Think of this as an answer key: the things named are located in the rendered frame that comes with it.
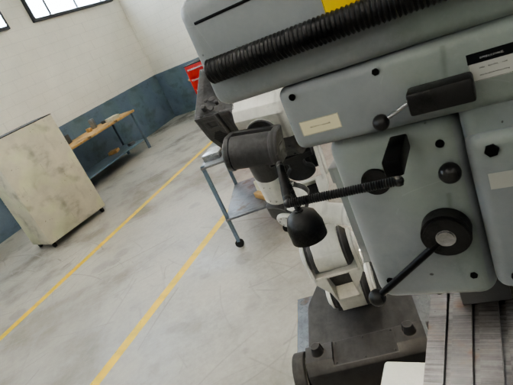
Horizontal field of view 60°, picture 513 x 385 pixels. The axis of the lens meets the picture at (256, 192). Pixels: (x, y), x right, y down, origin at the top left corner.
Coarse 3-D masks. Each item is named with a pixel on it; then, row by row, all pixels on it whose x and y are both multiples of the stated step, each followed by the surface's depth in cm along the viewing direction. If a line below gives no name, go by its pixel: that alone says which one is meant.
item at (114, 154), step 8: (128, 112) 928; (104, 120) 925; (112, 120) 902; (136, 120) 947; (88, 128) 887; (96, 128) 896; (104, 128) 865; (64, 136) 844; (80, 136) 889; (88, 136) 839; (120, 136) 988; (144, 136) 961; (72, 144) 823; (128, 144) 948; (136, 144) 939; (112, 152) 941; (120, 152) 932; (128, 152) 1002; (104, 160) 920; (112, 160) 884; (96, 168) 880; (104, 168) 856
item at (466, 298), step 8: (496, 280) 114; (496, 288) 115; (504, 288) 114; (464, 296) 118; (472, 296) 118; (480, 296) 117; (488, 296) 117; (496, 296) 116; (504, 296) 115; (464, 304) 120
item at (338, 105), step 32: (480, 32) 51; (512, 32) 49; (384, 64) 56; (416, 64) 55; (448, 64) 53; (480, 64) 52; (512, 64) 51; (288, 96) 63; (320, 96) 62; (352, 96) 60; (384, 96) 58; (480, 96) 54; (512, 96) 53; (320, 128) 64; (352, 128) 62
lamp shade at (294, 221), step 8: (304, 208) 85; (312, 208) 86; (296, 216) 83; (304, 216) 83; (312, 216) 83; (320, 216) 85; (288, 224) 85; (296, 224) 83; (304, 224) 82; (312, 224) 83; (320, 224) 84; (288, 232) 86; (296, 232) 83; (304, 232) 83; (312, 232) 83; (320, 232) 83; (296, 240) 84; (304, 240) 83; (312, 240) 83; (320, 240) 84
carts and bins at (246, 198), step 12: (216, 144) 422; (204, 156) 381; (216, 156) 378; (204, 168) 373; (252, 180) 452; (216, 192) 382; (240, 192) 435; (252, 192) 423; (240, 204) 409; (252, 204) 399; (264, 204) 388; (228, 216) 393; (240, 216) 390; (240, 240) 401
